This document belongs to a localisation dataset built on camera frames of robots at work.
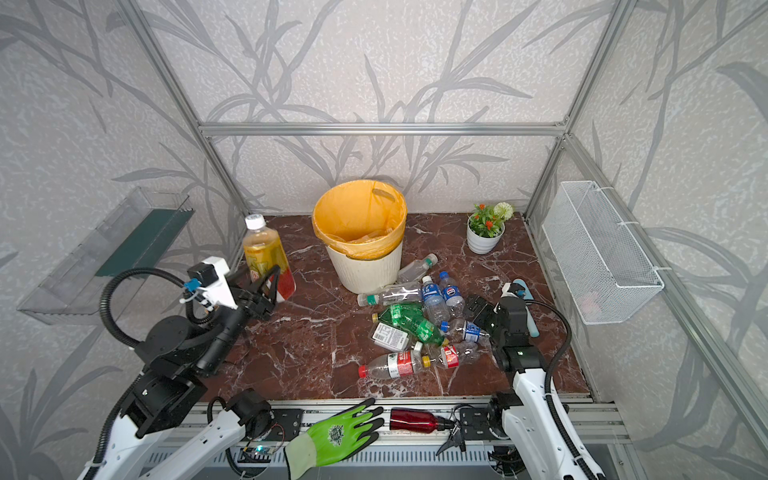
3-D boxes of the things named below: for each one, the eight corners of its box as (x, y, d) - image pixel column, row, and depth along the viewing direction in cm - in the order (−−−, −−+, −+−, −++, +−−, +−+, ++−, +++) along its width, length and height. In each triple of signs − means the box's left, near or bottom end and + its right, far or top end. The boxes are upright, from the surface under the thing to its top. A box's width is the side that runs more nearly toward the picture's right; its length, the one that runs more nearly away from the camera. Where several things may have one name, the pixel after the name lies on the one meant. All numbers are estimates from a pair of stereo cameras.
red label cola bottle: (361, 380, 83) (357, 372, 77) (362, 359, 86) (360, 350, 81) (421, 380, 83) (422, 372, 77) (420, 359, 86) (422, 350, 81)
